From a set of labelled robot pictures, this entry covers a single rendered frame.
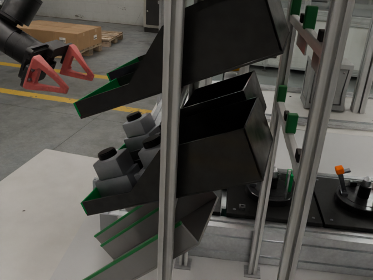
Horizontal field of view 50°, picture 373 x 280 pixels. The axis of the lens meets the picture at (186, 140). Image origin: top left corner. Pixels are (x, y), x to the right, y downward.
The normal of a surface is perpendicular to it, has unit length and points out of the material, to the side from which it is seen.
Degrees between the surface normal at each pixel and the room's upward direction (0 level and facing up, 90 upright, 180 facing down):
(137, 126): 93
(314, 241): 90
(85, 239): 0
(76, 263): 0
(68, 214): 0
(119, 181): 90
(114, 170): 90
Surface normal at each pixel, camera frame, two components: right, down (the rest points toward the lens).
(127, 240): -0.29, 0.40
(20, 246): 0.05, -0.91
